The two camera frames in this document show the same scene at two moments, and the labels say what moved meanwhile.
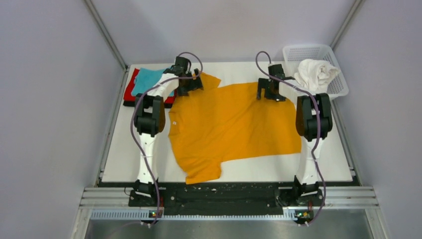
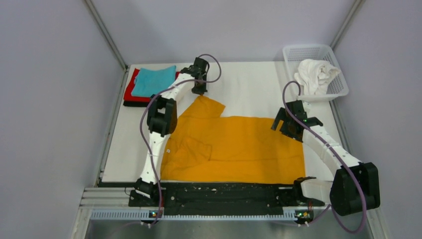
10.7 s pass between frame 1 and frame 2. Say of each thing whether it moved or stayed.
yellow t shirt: moved
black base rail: stayed
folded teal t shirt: stayed
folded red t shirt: stayed
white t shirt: stayed
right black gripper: moved
